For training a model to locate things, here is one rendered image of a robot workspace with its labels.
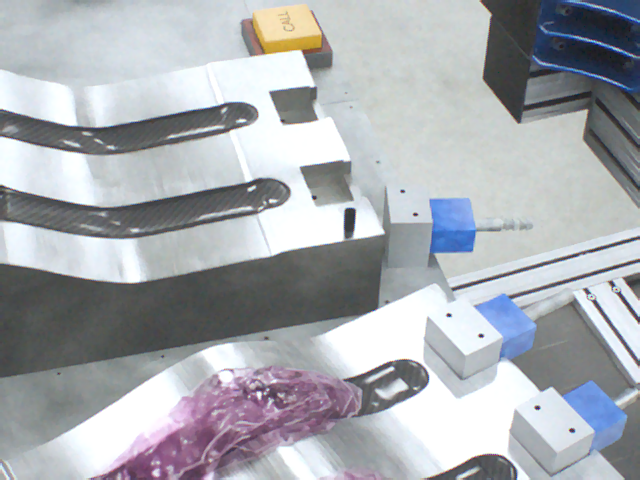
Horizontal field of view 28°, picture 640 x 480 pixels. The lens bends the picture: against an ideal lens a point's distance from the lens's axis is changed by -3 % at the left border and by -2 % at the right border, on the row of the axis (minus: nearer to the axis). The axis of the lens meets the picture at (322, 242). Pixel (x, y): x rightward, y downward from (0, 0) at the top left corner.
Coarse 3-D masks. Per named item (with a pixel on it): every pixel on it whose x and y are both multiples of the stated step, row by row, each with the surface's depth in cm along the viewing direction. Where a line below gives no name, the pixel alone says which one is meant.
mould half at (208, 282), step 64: (256, 64) 121; (256, 128) 114; (320, 128) 114; (64, 192) 106; (128, 192) 108; (192, 192) 108; (0, 256) 96; (64, 256) 100; (128, 256) 103; (192, 256) 103; (256, 256) 103; (320, 256) 104; (0, 320) 99; (64, 320) 101; (128, 320) 103; (192, 320) 105; (256, 320) 107; (320, 320) 110
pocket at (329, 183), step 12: (300, 168) 110; (312, 168) 111; (324, 168) 111; (336, 168) 112; (348, 168) 112; (312, 180) 112; (324, 180) 112; (336, 180) 113; (348, 180) 111; (312, 192) 112; (324, 192) 112; (336, 192) 112; (348, 192) 111; (324, 204) 111
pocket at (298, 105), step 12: (276, 96) 118; (288, 96) 119; (300, 96) 119; (312, 96) 119; (276, 108) 119; (288, 108) 120; (300, 108) 120; (312, 108) 119; (288, 120) 119; (300, 120) 119; (312, 120) 119
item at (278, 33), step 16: (256, 16) 136; (272, 16) 136; (288, 16) 136; (304, 16) 136; (256, 32) 136; (272, 32) 134; (288, 32) 134; (304, 32) 134; (320, 32) 134; (272, 48) 133; (288, 48) 134; (304, 48) 135
